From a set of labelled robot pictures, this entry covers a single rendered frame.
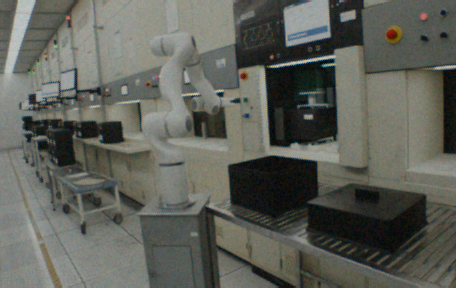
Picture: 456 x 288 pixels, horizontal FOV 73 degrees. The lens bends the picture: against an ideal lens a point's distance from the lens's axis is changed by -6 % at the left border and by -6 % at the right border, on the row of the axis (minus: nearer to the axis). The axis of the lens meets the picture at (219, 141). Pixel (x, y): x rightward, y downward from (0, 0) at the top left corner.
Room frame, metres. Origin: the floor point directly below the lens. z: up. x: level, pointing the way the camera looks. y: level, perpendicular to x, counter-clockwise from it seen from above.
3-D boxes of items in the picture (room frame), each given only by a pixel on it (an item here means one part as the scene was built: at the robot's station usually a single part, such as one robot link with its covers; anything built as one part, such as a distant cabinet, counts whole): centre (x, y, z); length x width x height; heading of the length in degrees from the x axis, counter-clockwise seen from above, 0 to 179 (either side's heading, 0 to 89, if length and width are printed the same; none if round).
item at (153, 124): (1.48, 0.25, 1.07); 0.19 x 0.12 x 0.24; 71
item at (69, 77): (4.36, 1.77, 1.59); 0.50 x 0.41 x 0.36; 125
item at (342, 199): (1.01, -0.47, 0.83); 0.29 x 0.29 x 0.13; 38
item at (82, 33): (5.35, 1.82, 1.50); 1.52 x 0.99 x 3.00; 35
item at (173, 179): (1.47, 0.22, 0.85); 0.19 x 0.19 x 0.18
